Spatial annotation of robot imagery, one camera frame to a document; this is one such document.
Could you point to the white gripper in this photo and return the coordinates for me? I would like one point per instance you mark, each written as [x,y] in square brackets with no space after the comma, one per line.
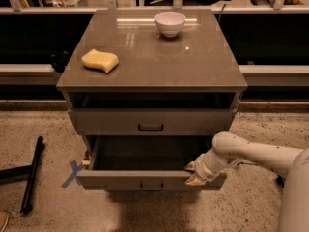
[202,169]

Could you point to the grey drawer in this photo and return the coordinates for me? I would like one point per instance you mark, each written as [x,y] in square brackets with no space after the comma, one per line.
[146,163]
[142,122]

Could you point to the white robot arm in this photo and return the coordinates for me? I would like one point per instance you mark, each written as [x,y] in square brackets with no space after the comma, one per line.
[290,163]

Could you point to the grey drawer cabinet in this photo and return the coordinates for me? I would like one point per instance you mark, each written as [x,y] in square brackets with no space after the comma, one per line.
[195,70]

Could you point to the blue tape cross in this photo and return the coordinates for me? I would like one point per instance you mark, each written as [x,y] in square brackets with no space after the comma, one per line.
[75,168]

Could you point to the yellow sponge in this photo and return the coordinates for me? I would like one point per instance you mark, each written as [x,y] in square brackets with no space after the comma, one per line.
[97,60]

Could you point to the white bowl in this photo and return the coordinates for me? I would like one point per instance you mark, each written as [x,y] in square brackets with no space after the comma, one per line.
[169,24]

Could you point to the black stand leg left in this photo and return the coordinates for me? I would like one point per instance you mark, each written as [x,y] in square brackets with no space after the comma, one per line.
[28,171]

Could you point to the shoe tip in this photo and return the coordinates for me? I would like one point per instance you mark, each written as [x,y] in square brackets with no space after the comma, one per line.
[4,218]

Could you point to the black clamp on rail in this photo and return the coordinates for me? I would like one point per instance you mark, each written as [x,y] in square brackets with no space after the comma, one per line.
[59,61]

